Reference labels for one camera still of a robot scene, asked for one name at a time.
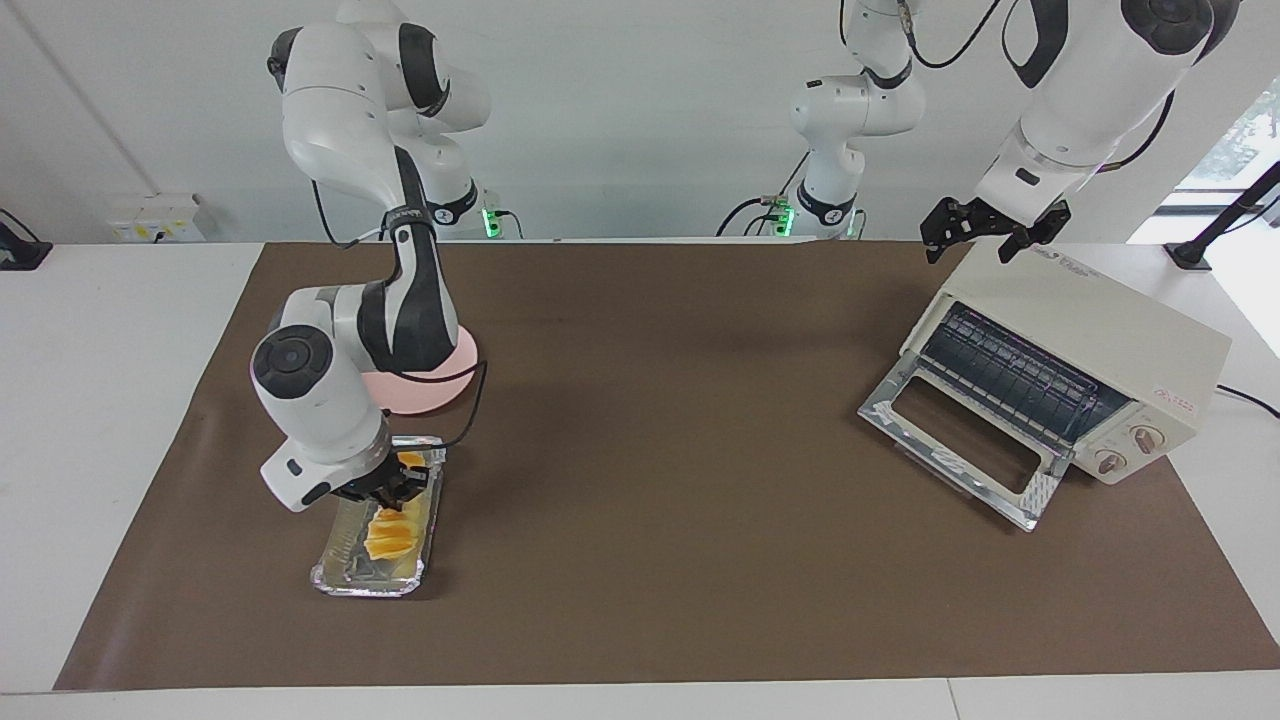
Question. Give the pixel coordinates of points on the white wall socket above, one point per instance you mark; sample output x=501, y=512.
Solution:
x=155, y=218

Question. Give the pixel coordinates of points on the golden sliced bread loaf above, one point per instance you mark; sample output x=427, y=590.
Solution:
x=390, y=540

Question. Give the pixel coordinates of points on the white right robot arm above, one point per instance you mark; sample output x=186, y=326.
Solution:
x=330, y=130

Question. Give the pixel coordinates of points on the aluminium foil tray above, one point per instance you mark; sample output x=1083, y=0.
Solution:
x=345, y=560

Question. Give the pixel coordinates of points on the cream toaster oven body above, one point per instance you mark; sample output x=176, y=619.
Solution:
x=1120, y=330

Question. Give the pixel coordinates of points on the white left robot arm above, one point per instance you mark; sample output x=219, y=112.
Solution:
x=1070, y=110

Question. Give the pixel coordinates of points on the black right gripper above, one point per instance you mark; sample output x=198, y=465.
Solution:
x=368, y=482

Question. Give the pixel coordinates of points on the glass oven door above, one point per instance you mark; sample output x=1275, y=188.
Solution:
x=1040, y=490

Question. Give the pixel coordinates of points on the black camera stand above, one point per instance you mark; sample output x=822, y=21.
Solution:
x=1225, y=215

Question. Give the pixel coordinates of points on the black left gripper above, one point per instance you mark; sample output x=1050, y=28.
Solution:
x=990, y=222

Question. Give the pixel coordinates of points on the brown table mat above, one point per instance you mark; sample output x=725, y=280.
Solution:
x=640, y=560

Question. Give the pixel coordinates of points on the pink round plate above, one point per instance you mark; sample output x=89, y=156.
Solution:
x=420, y=398

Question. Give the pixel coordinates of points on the cream oven knob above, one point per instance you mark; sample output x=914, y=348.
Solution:
x=1146, y=438
x=1110, y=462

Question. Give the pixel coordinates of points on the black table clamp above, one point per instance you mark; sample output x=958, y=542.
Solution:
x=20, y=255

